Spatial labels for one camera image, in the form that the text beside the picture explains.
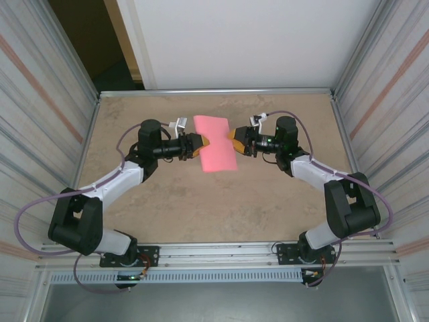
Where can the grey metal shelf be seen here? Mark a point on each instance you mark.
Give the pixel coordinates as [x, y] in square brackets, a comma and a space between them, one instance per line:
[214, 305]

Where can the long aluminium mounting rail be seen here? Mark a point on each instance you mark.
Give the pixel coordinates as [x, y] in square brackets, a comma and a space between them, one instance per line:
[214, 255]

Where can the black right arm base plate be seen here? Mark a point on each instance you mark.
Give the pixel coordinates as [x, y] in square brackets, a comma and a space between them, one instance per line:
[285, 251]

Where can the aluminium table edge bar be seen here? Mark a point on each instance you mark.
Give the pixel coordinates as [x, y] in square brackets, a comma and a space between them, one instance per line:
[214, 91]

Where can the aluminium frame post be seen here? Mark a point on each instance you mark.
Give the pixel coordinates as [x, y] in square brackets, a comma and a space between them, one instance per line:
[360, 50]
[69, 50]

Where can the white door frame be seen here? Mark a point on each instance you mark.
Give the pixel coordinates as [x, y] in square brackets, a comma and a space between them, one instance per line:
[135, 40]

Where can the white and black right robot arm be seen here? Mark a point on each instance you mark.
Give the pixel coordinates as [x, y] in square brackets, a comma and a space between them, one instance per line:
[311, 171]

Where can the pink paper sheet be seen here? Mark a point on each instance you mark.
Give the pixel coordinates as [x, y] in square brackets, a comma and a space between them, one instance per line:
[214, 144]

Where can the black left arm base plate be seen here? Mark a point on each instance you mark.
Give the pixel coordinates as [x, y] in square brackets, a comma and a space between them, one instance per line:
[152, 255]

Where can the aluminium table side bar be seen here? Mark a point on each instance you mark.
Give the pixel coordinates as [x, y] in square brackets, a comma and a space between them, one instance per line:
[90, 129]
[338, 117]

